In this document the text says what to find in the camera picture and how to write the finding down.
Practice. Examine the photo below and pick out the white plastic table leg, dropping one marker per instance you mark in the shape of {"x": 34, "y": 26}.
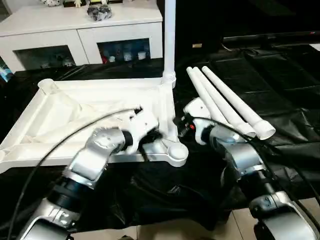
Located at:
{"x": 190, "y": 75}
{"x": 169, "y": 37}
{"x": 235, "y": 100}
{"x": 221, "y": 100}

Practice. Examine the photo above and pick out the white plastic table top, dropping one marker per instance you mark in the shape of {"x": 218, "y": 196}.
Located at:
{"x": 75, "y": 100}

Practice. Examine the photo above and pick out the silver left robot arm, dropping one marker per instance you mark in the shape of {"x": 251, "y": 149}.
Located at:
{"x": 100, "y": 145}

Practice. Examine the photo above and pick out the black glossy mat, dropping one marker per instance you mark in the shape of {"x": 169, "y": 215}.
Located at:
{"x": 175, "y": 190}

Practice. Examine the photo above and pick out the small white jar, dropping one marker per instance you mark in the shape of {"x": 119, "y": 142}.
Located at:
{"x": 127, "y": 57}
{"x": 142, "y": 55}
{"x": 112, "y": 59}

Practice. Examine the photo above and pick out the small yellow label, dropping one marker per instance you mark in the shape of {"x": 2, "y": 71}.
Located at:
{"x": 197, "y": 46}

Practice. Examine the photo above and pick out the red bottle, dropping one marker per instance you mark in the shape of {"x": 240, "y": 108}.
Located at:
{"x": 103, "y": 58}

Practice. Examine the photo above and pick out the long black bar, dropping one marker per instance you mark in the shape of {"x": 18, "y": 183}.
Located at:
{"x": 275, "y": 36}

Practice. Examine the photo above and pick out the bag of black parts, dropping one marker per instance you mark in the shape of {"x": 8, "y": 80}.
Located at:
{"x": 99, "y": 13}

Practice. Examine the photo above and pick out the black framed plaque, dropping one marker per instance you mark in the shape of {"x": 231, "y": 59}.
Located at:
{"x": 115, "y": 1}
{"x": 68, "y": 3}

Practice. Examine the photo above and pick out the small white figurine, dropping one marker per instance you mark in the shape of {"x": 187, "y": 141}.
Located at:
{"x": 78, "y": 3}
{"x": 104, "y": 1}

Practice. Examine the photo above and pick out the white sideboard cabinet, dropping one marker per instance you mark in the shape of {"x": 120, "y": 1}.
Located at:
{"x": 50, "y": 27}

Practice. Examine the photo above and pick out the white flat panel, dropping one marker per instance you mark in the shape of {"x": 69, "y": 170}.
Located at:
{"x": 315, "y": 47}

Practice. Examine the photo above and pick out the white pole with blue ribbon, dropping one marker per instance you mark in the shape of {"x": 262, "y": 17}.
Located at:
{"x": 5, "y": 71}

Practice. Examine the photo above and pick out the white polka dot object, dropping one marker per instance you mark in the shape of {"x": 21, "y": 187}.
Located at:
{"x": 51, "y": 2}

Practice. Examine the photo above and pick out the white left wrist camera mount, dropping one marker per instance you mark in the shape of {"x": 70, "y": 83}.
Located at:
{"x": 145, "y": 122}

